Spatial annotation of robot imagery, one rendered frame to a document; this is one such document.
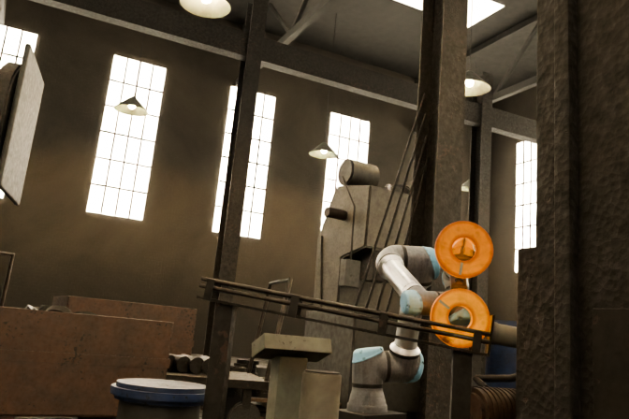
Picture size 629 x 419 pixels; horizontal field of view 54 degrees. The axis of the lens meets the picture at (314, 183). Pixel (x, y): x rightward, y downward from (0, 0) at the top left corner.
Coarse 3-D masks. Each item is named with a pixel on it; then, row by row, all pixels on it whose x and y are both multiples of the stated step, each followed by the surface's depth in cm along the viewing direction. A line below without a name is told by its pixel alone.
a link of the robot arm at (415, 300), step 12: (384, 252) 223; (396, 252) 224; (384, 264) 218; (396, 264) 213; (384, 276) 220; (396, 276) 206; (408, 276) 202; (396, 288) 203; (408, 288) 194; (420, 288) 192; (408, 300) 187; (420, 300) 187; (432, 300) 188; (408, 312) 188; (420, 312) 188
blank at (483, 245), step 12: (444, 228) 171; (456, 228) 171; (468, 228) 170; (480, 228) 170; (444, 240) 170; (480, 240) 169; (444, 252) 170; (480, 252) 168; (492, 252) 168; (444, 264) 169; (456, 264) 169; (468, 264) 168; (480, 264) 168; (456, 276) 168; (468, 276) 168
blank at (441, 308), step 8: (440, 296) 167; (448, 296) 167; (456, 296) 167; (464, 296) 167; (472, 296) 167; (432, 304) 169; (440, 304) 167; (448, 304) 167; (456, 304) 167; (464, 304) 166; (472, 304) 166; (480, 304) 166; (432, 312) 166; (440, 312) 166; (448, 312) 166; (472, 312) 166; (480, 312) 166; (488, 312) 166; (432, 320) 166; (440, 320) 166; (448, 320) 166; (472, 320) 166; (480, 320) 165; (488, 320) 165; (432, 328) 167; (440, 328) 165; (448, 328) 165; (480, 328) 165; (488, 328) 165; (440, 336) 165; (472, 336) 165; (448, 344) 165; (456, 344) 164; (464, 344) 164
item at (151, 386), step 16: (112, 384) 196; (128, 384) 189; (144, 384) 192; (160, 384) 196; (176, 384) 200; (192, 384) 205; (128, 400) 187; (144, 400) 186; (160, 400) 185; (176, 400) 186; (192, 400) 190; (128, 416) 188; (144, 416) 187; (160, 416) 187; (176, 416) 189; (192, 416) 194
